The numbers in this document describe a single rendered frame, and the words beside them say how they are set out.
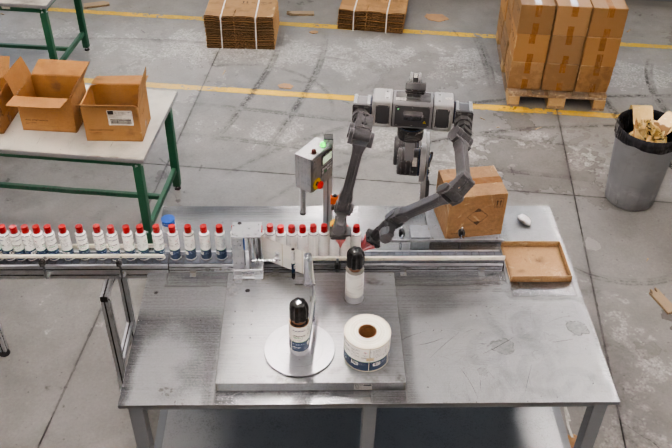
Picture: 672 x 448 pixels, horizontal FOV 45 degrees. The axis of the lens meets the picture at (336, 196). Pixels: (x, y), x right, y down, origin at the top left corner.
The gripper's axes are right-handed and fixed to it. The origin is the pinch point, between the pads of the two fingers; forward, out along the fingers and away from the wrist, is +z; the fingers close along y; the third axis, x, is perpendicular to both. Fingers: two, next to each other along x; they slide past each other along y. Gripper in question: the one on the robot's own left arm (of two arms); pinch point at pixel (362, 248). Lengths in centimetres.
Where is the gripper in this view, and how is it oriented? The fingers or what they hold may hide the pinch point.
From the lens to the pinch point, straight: 402.7
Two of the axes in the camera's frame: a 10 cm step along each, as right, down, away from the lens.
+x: 7.9, 4.7, 4.0
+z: -6.2, 6.5, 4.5
